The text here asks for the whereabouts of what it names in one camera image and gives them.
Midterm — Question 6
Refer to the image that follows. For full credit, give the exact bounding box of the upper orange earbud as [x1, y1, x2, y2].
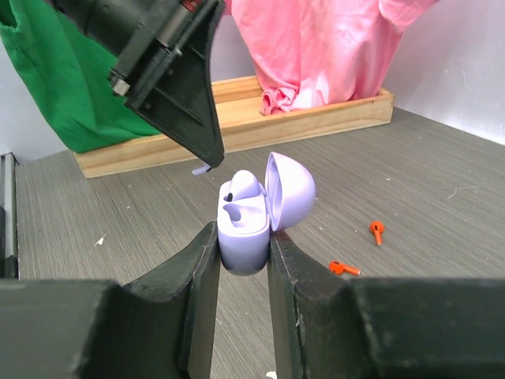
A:
[369, 220, 385, 246]

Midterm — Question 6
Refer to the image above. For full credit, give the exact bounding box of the wooden rack base tray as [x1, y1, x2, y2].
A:
[75, 76, 395, 178]

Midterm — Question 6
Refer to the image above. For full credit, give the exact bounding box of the pink t-shirt on hanger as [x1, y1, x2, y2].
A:
[226, 0, 435, 115]

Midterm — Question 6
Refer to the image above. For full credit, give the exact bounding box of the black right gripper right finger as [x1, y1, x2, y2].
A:
[267, 231, 504, 378]

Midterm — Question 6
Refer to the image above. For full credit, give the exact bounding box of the orange earbud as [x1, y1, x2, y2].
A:
[369, 220, 385, 246]
[328, 261, 361, 276]

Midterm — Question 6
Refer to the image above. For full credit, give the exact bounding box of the green t-shirt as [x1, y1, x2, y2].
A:
[1, 1, 158, 153]

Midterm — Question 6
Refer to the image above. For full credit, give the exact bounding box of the lilac earbud table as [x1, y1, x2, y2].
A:
[223, 170, 262, 202]

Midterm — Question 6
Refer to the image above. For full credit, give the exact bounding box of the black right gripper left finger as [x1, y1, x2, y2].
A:
[1, 223, 220, 378]

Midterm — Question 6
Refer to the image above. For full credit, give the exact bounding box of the lilac earbud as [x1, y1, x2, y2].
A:
[192, 165, 212, 176]

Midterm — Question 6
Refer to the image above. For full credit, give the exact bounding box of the aluminium corner frame post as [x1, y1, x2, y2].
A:
[1, 153, 19, 279]

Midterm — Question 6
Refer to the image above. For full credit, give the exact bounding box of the lower orange earbud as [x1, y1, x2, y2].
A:
[328, 261, 361, 276]

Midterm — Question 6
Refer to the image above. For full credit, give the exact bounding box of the lilac earbud case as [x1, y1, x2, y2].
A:
[216, 152, 316, 276]

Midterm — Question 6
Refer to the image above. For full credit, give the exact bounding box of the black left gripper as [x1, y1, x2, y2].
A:
[50, 1, 224, 167]

